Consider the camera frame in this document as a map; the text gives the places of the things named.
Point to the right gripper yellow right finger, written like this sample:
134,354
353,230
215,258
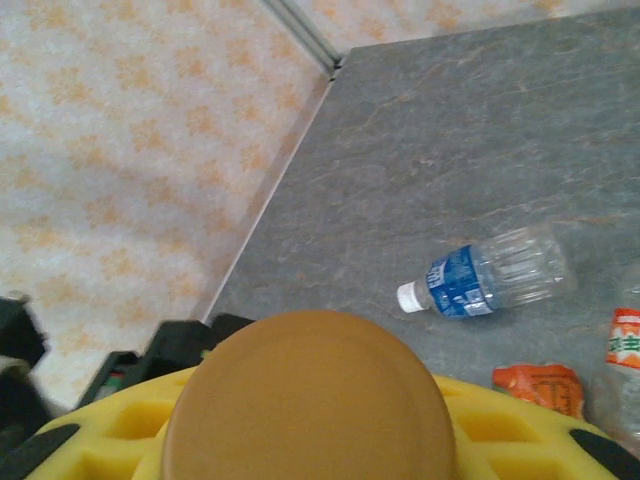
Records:
525,445

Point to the blue label bottle white cap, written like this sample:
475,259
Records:
465,282

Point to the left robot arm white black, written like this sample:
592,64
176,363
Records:
20,410

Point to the aluminium frame post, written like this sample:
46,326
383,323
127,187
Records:
305,30

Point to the orange label bottle tan base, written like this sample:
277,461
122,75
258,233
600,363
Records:
310,400

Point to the orange juice bottle orange cap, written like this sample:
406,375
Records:
540,387

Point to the red-orange label bottle orange cap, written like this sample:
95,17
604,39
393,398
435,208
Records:
624,340

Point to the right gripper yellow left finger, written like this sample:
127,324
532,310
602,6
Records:
100,440

